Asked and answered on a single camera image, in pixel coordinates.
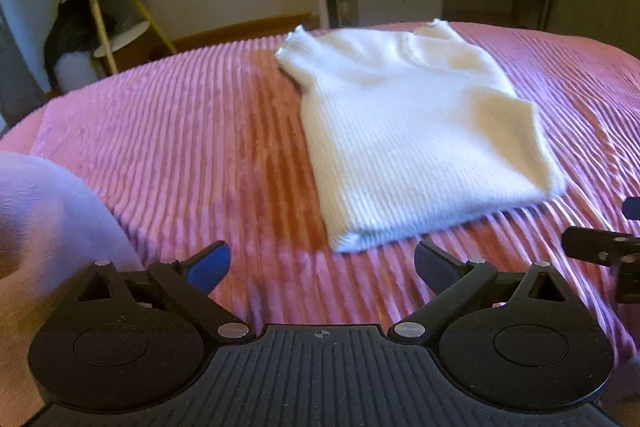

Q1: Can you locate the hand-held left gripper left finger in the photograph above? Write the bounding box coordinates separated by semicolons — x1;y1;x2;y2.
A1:
75;241;253;342

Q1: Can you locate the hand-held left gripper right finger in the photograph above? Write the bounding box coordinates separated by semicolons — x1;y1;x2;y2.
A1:
390;241;571;342

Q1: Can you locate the white knitted sweater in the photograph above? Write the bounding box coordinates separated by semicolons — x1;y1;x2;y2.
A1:
274;19;568;254

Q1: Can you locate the pink ribbed blanket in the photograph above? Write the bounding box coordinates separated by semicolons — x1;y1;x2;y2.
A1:
0;21;640;388

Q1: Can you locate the white bin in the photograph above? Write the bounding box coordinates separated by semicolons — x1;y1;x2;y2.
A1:
54;51;97;94

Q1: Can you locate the round white side table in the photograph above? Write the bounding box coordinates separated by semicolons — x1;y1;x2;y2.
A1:
60;0;177;75

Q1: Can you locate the black cloth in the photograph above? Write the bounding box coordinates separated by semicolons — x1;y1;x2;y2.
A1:
44;0;143;84

